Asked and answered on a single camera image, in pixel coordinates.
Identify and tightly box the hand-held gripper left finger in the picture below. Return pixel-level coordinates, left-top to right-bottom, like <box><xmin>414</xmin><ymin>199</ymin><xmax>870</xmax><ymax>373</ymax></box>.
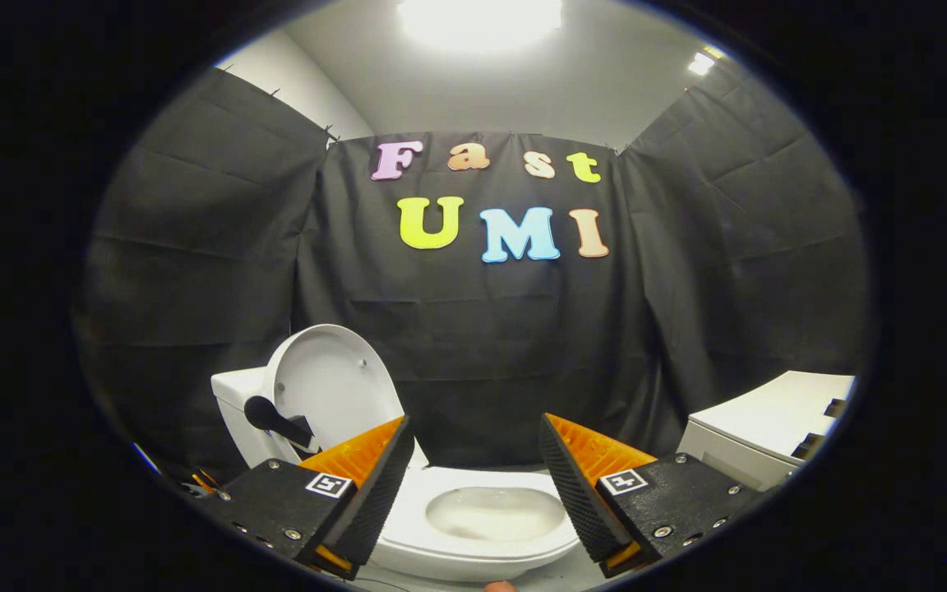
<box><xmin>194</xmin><ymin>415</ymin><xmax>414</xmax><ymax>580</ymax></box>

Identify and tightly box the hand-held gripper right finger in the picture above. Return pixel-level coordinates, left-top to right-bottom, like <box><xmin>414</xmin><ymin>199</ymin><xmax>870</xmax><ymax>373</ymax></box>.
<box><xmin>539</xmin><ymin>414</ymin><xmax>758</xmax><ymax>578</ymax></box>

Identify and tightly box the white toilet lid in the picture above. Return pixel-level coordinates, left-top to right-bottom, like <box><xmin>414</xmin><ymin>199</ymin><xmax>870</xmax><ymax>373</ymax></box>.
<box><xmin>243</xmin><ymin>323</ymin><xmax>406</xmax><ymax>455</ymax></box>

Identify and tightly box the white toilet seat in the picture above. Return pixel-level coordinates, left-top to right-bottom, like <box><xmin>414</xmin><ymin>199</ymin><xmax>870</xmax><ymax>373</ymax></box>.
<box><xmin>379</xmin><ymin>466</ymin><xmax>581</xmax><ymax>562</ymax></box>

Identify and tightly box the white ceramic toilet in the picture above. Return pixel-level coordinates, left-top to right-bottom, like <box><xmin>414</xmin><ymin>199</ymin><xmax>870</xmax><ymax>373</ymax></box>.
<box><xmin>210</xmin><ymin>368</ymin><xmax>581</xmax><ymax>583</ymax></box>

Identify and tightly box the black backdrop cloth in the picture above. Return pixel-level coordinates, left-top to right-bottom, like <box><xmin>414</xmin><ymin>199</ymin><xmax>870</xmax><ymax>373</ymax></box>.
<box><xmin>71</xmin><ymin>66</ymin><xmax>869</xmax><ymax>486</ymax></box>

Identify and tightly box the white grey cabinet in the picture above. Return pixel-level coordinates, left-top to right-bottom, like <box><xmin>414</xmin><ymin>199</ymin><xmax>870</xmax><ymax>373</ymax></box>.
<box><xmin>677</xmin><ymin>370</ymin><xmax>857</xmax><ymax>492</ymax></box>

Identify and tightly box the large ceiling light panel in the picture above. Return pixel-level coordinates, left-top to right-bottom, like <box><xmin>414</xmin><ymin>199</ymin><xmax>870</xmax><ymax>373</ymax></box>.
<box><xmin>395</xmin><ymin>0</ymin><xmax>565</xmax><ymax>50</ymax></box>

